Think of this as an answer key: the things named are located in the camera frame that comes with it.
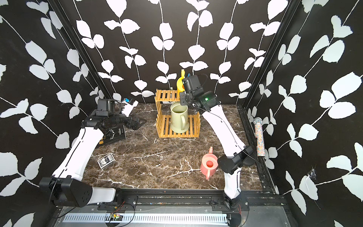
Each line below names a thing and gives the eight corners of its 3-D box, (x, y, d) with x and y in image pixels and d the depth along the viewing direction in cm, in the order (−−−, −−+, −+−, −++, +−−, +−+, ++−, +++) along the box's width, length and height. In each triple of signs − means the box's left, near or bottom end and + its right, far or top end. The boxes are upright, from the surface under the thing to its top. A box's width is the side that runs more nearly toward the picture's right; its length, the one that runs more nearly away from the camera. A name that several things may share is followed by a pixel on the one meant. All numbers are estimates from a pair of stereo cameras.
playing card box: (101, 169, 87) (100, 168, 86) (98, 162, 90) (96, 160, 89) (116, 160, 91) (115, 159, 89) (113, 153, 94) (111, 152, 92)
